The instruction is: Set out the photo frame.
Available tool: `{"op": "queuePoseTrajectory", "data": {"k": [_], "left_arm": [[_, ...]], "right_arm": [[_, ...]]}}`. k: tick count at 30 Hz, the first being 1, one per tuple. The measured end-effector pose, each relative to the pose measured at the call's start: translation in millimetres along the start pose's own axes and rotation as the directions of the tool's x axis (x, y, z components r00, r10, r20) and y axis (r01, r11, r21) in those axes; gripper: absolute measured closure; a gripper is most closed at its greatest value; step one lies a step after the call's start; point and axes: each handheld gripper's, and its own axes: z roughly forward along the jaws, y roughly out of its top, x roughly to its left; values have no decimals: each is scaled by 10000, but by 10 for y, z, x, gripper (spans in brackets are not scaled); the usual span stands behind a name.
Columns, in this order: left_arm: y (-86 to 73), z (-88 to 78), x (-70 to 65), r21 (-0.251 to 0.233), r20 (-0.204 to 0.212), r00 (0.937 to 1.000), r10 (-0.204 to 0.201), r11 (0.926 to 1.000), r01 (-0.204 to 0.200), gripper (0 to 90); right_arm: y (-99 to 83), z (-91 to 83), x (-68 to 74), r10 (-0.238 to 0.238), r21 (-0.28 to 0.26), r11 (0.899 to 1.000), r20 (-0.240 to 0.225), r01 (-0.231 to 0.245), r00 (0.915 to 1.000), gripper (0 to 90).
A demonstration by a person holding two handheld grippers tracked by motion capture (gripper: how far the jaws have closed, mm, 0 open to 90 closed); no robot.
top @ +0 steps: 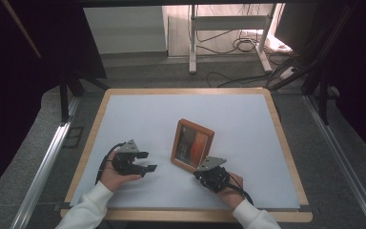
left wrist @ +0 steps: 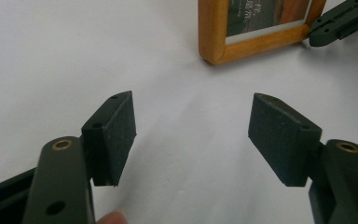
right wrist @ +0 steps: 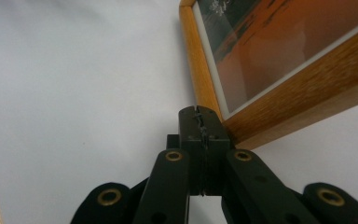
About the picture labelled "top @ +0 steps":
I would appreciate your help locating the aluminium rail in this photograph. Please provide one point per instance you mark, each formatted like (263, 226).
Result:
(340, 152)
(44, 168)

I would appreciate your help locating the person's left hand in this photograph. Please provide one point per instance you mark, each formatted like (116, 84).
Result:
(114, 179)

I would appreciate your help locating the wooden rod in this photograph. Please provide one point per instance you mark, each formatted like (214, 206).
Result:
(22, 30)

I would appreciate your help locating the wooden table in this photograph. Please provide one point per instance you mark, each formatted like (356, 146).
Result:
(187, 91)

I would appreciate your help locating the black metal frame leg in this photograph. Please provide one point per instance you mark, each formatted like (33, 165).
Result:
(323, 95)
(64, 101)

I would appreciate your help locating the person's right hand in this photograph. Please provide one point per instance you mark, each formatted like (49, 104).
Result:
(233, 195)

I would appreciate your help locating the black curtain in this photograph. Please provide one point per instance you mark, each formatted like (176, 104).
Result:
(19, 79)
(359, 79)

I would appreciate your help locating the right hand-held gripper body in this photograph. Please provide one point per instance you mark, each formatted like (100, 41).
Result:
(214, 178)

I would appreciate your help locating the white power strip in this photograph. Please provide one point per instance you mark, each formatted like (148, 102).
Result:
(288, 73)

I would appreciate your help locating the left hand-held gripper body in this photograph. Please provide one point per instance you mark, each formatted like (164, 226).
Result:
(125, 160)

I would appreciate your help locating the wooden picture frame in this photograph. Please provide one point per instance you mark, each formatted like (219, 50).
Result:
(190, 146)

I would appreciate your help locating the black floor grate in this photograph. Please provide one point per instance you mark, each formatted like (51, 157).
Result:
(73, 137)

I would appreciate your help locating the white table mat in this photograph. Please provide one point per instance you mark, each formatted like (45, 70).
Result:
(235, 133)

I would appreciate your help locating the white metal stand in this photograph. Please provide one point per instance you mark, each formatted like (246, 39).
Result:
(192, 47)

